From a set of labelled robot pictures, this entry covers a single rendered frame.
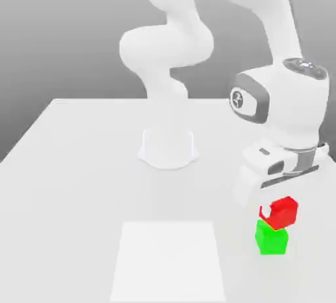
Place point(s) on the small red cube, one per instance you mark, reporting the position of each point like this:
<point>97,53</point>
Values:
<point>284,213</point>

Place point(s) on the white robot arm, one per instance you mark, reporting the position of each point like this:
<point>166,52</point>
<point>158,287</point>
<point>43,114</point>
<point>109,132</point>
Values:
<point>168,46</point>

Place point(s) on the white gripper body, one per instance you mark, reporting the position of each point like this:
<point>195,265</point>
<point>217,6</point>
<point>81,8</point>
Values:
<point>249,187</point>

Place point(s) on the small green cube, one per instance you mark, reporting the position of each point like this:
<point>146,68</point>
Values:
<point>271,241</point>

